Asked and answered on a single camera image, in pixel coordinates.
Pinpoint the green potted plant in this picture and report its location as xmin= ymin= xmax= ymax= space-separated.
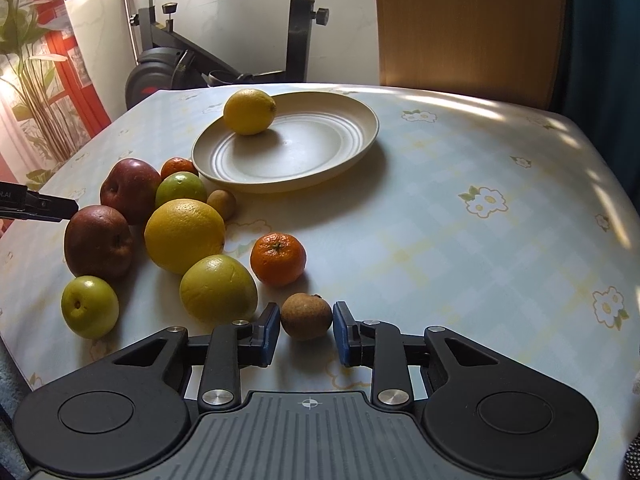
xmin=0 ymin=0 xmax=113 ymax=196

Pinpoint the green citrus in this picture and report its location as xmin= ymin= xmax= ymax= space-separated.
xmin=155 ymin=171 xmax=208 ymax=209

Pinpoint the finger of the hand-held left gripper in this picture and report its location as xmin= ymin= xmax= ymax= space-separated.
xmin=25 ymin=191 xmax=79 ymax=224

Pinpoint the large brown kiwi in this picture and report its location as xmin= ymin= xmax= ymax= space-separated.
xmin=280 ymin=292 xmax=334 ymax=342

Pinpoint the small tangerine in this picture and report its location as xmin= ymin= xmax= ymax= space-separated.
xmin=160 ymin=157 xmax=199 ymax=181

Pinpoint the large yellow orange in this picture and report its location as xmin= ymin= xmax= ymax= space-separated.
xmin=144 ymin=198 xmax=227 ymax=275

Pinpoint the yellow-green citrus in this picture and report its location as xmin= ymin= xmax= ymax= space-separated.
xmin=179 ymin=254 xmax=259 ymax=324

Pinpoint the green apple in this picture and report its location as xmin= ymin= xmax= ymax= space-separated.
xmin=61 ymin=275 xmax=120 ymax=339

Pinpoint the bright red apple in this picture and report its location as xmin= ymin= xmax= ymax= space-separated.
xmin=99 ymin=158 xmax=163 ymax=226

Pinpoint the dark teal cloth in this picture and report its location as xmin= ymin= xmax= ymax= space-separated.
xmin=562 ymin=0 xmax=640 ymax=161

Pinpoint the dark red apple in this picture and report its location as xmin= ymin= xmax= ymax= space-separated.
xmin=64 ymin=204 xmax=135 ymax=282

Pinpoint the cream round plate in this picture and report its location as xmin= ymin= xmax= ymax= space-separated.
xmin=191 ymin=91 xmax=379 ymax=194

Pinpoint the wooden chair back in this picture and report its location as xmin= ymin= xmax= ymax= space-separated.
xmin=372 ymin=0 xmax=568 ymax=111

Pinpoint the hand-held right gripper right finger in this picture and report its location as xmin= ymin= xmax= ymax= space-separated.
xmin=332 ymin=301 xmax=501 ymax=414

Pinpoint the black exercise bike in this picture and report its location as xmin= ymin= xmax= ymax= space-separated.
xmin=85 ymin=0 xmax=361 ymax=111

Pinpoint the large tangerine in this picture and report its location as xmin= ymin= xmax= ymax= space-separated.
xmin=250 ymin=232 xmax=307 ymax=288

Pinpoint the yellow lemon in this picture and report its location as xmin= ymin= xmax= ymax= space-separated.
xmin=223 ymin=88 xmax=277 ymax=136

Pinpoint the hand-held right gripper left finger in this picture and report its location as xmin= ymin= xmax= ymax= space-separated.
xmin=106 ymin=302 xmax=282 ymax=414

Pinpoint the small brown kiwi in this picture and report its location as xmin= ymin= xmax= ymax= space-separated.
xmin=206 ymin=189 xmax=238 ymax=222

